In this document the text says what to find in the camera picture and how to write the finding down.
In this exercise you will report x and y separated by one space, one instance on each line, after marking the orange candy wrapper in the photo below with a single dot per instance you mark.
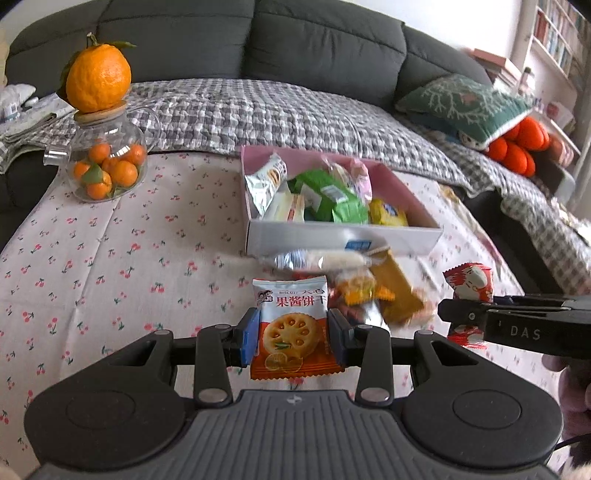
358 288

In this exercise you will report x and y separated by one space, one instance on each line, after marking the pink snack packet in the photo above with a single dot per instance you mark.
355 177

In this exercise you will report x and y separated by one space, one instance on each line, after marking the pink cardboard box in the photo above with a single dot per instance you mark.
323 237

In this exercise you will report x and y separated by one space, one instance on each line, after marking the cherry print cloth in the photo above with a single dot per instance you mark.
115 277

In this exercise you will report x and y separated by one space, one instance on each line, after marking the orange plush cushion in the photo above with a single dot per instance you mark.
517 147

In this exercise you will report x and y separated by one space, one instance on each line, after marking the cork jar lid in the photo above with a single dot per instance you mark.
101 113

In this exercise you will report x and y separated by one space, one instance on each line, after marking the cream printed cloth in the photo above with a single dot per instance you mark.
466 217

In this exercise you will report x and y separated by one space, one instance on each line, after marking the grey checked blanket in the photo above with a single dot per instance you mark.
231 115
545 221

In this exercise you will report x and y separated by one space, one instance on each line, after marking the gold biscuit packet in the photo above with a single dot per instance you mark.
399 290

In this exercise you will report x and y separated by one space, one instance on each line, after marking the plush doll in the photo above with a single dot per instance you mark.
468 140

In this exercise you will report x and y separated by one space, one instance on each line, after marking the green patterned pillow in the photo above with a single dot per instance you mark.
461 106

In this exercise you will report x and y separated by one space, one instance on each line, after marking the cluster of small mandarins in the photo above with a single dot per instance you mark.
108 170

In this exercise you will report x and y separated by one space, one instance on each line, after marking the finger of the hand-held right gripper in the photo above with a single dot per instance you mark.
461 311

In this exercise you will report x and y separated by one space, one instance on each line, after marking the glass jar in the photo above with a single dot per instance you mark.
92 138

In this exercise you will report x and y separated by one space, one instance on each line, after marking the stack of books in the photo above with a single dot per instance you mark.
496 64

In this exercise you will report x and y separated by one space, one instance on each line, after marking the white crumpled bag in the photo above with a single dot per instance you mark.
14 104

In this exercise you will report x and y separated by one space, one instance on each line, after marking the person's right hand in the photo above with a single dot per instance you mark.
577 401

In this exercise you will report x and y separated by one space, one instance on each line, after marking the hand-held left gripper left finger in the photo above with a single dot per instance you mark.
249 337

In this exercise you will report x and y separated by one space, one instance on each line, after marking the silver snack packet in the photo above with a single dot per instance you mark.
265 184

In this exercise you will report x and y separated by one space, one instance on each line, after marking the large orange with leaves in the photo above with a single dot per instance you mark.
99 78

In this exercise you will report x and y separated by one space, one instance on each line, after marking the red cartoon face snack packet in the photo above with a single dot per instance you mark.
471 281

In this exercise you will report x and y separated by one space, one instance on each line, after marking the yellow snack packet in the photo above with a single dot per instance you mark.
388 212

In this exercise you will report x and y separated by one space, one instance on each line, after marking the orange biscuit packet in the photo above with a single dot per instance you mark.
293 332

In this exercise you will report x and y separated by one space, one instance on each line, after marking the dark grey sofa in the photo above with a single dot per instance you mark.
184 41

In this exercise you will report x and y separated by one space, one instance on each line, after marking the white bookshelf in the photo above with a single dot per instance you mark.
558 37

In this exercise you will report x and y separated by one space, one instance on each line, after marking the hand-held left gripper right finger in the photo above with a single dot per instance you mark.
337 337

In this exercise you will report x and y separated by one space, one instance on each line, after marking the green snack packet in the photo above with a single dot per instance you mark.
332 196

